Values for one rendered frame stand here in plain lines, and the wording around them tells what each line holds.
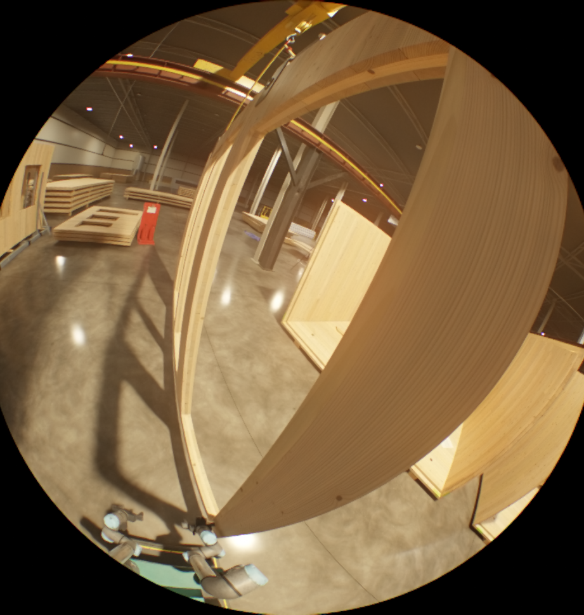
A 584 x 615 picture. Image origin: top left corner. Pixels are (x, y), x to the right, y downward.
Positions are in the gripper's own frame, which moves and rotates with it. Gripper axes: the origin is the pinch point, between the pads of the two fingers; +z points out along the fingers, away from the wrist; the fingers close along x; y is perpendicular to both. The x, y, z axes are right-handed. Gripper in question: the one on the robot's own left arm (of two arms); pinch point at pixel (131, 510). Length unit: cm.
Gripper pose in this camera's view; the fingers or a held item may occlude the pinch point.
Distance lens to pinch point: 161.6
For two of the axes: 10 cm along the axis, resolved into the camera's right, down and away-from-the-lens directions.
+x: -9.6, -1.8, -2.2
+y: 0.0, -7.7, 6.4
